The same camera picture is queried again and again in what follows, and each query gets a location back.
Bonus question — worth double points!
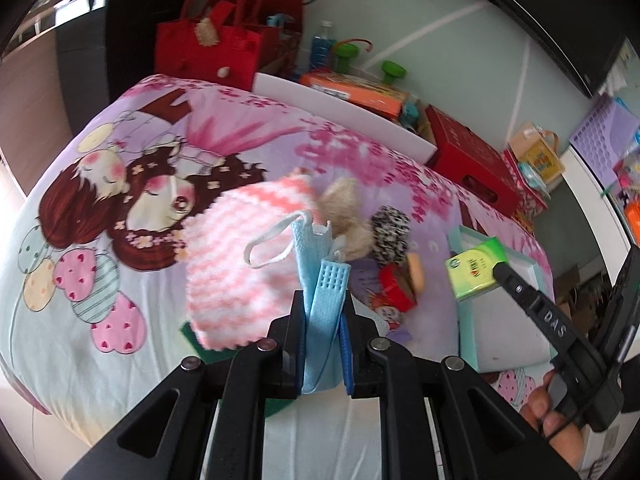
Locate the orange cardboard box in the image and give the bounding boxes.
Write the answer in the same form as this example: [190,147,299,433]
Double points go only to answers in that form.
[299,72,409,120]

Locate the purple perforated basket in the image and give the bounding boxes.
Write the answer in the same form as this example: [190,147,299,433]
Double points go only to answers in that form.
[570,96,639,185]

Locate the teal rimmed white tray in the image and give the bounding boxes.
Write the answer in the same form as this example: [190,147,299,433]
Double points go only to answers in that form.
[447,226,556,373]

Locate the green dumbbell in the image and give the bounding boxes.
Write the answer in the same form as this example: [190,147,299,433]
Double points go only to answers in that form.
[381,60,407,86]
[332,41,360,74]

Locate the red felt handbag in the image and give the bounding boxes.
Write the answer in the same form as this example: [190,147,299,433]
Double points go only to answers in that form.
[154,0,280,90]

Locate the cream lace scrunchie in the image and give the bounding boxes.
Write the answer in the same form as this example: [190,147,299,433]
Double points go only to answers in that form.
[318,177,374,261]

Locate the yellow beige small bag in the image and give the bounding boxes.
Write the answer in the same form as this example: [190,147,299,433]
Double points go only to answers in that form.
[508,122,565,184]

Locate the red gift box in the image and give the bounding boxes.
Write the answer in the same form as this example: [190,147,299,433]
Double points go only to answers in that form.
[425,105,520,217]

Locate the person's right hand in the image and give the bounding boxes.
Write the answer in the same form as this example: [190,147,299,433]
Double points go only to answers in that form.
[520,370,585,469]

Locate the orange bag on shelf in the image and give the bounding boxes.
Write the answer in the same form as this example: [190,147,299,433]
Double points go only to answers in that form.
[624,200,640,245]

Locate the purple cartoon tissue pack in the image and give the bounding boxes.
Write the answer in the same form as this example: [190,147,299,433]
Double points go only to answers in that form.
[349,264,412,344]

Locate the white shelf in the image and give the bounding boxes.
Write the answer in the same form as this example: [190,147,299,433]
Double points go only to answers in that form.
[561,145,634,283]

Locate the cartoon print bed sheet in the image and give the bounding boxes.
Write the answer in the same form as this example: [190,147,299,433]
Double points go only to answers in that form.
[1,75,552,443]

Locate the red tape roll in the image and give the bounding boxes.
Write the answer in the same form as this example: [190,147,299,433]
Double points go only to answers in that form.
[378,263,418,312]

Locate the teal plastic toy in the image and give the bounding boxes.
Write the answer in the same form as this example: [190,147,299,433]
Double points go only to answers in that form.
[399,101,420,129]

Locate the blue face mask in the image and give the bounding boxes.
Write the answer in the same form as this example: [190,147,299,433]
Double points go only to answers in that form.
[244,210,354,394]

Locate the red white patterned box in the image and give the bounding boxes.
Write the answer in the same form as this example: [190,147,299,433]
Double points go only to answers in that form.
[501,148,548,234]

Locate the black cabinet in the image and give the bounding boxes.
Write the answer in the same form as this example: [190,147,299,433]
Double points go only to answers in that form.
[55,0,184,136]

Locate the white foam board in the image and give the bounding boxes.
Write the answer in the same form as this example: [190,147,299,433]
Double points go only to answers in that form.
[252,73,437,165]

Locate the leopard print scrunchie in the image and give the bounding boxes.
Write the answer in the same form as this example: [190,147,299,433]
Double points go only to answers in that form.
[370,206,410,268]

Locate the blue water bottle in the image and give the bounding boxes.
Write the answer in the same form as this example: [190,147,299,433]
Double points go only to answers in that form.
[309,21,334,70]

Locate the wet wipes pack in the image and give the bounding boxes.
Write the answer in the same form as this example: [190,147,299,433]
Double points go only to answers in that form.
[518,162,550,200]

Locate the pink white fuzzy cloth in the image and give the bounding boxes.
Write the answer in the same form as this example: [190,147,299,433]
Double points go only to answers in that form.
[182,174,320,351]

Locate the green tissue pack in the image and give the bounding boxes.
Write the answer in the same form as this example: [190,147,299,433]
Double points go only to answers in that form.
[445,237,508,300]

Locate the beige makeup sponge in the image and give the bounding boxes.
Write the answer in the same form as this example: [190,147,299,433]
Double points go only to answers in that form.
[406,252,426,296]

